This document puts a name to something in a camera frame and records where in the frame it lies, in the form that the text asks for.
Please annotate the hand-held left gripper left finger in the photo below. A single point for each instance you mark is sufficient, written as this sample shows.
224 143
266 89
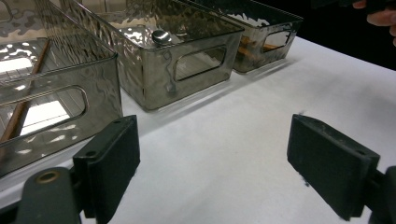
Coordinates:
109 161

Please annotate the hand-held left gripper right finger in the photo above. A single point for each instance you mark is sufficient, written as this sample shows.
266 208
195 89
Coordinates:
330 165

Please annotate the transparent grey plastic bin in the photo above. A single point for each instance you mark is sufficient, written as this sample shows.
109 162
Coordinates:
249 63
155 81
99 84

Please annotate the brown wooden chopstick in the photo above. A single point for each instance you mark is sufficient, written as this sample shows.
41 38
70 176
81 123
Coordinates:
18 110

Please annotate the metal spoon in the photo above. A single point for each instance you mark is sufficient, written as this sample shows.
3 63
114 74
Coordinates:
161 36

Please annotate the white table cover sheet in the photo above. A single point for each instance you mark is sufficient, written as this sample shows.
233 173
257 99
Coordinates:
233 124

